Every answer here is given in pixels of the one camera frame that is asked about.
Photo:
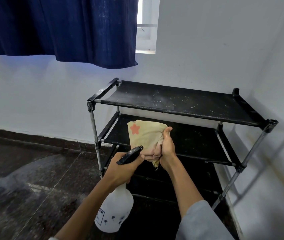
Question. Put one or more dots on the person's left hand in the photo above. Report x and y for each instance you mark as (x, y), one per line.
(118, 169)

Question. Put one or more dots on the person's right hand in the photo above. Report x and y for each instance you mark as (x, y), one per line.
(168, 149)

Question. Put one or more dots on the person's left forearm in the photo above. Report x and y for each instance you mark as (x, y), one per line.
(87, 209)

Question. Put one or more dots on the yellow cloth with star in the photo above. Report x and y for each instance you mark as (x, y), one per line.
(145, 139)

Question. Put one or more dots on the person's right forearm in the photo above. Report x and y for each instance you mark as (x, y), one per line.
(184, 187)

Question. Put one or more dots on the person's left fingers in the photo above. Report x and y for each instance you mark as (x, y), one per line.
(138, 162)

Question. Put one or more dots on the dark blue curtain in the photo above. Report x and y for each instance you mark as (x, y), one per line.
(57, 27)

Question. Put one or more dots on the person's right thumb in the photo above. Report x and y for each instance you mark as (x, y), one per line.
(167, 135)

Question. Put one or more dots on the white window frame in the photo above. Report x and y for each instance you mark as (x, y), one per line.
(147, 24)

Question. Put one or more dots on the black metal shelf rack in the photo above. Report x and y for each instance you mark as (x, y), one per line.
(182, 127)

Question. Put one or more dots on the white spray bottle black nozzle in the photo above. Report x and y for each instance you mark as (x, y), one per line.
(115, 204)

